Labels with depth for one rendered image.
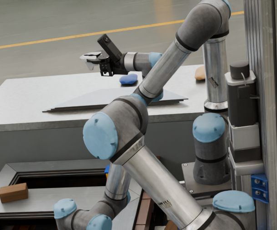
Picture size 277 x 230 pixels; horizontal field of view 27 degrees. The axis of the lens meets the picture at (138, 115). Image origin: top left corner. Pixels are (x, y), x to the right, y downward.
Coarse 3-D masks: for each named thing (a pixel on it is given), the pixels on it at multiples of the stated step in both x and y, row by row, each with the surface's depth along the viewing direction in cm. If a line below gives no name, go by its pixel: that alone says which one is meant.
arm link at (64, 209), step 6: (60, 204) 183; (66, 204) 183; (72, 204) 182; (54, 210) 182; (60, 210) 181; (66, 210) 181; (72, 210) 182; (54, 216) 185; (60, 216) 181; (66, 216) 181; (72, 216) 181; (60, 222) 183; (66, 222) 181; (60, 228) 184; (66, 228) 183
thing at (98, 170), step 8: (104, 168) 272; (16, 176) 278; (24, 176) 279; (32, 176) 278; (40, 176) 277; (48, 176) 277; (56, 176) 276; (64, 176) 275; (0, 216) 250; (8, 216) 249; (16, 216) 248; (24, 216) 248; (32, 216) 247; (40, 216) 246; (48, 216) 245; (136, 216) 236
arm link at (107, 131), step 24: (96, 120) 151; (120, 120) 153; (96, 144) 153; (120, 144) 151; (144, 144) 156; (144, 168) 153; (168, 192) 152; (168, 216) 155; (192, 216) 152; (216, 216) 154
